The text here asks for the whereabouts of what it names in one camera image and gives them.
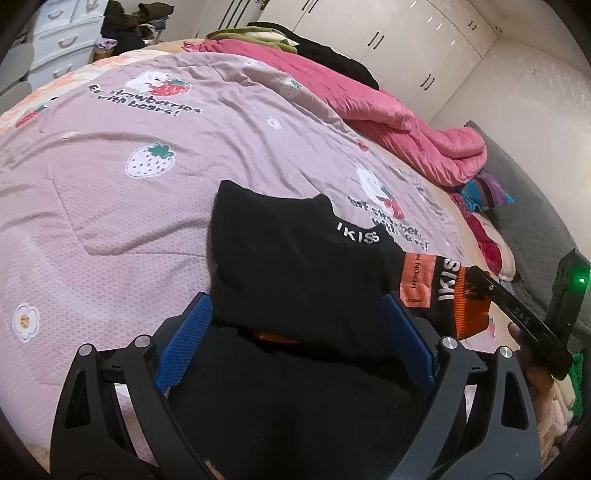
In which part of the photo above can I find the striped multicolour cloth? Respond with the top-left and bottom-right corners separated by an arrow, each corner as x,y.
460,170 -> 514,213

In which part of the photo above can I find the lilac strawberry print bedspread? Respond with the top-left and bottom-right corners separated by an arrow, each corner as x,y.
0,48 -> 516,467

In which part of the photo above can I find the dark clothes pile on dresser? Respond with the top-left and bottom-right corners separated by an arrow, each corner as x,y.
94,1 -> 174,56

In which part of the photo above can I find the pink quilted blanket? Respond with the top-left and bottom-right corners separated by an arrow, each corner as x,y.
183,39 -> 488,187

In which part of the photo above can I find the white chest of drawers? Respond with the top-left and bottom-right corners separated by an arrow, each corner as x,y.
27,0 -> 107,90

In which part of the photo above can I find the grey quilted floor mat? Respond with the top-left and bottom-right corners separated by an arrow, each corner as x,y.
466,121 -> 576,317

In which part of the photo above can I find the green garment on bed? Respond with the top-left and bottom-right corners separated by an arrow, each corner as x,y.
205,26 -> 297,54

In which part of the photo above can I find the black garment on bed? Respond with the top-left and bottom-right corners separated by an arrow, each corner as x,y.
249,22 -> 380,90

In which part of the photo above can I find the red patterned cloth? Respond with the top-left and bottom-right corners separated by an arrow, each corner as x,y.
450,192 -> 502,275

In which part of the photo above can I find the green cloth on floor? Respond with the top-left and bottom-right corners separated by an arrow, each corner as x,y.
569,353 -> 583,417

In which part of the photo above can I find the white built-in wardrobe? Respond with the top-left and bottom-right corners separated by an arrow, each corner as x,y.
193,0 -> 500,125

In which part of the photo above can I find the black sweatshirt with orange cuffs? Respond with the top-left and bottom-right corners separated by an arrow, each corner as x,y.
169,180 -> 490,479

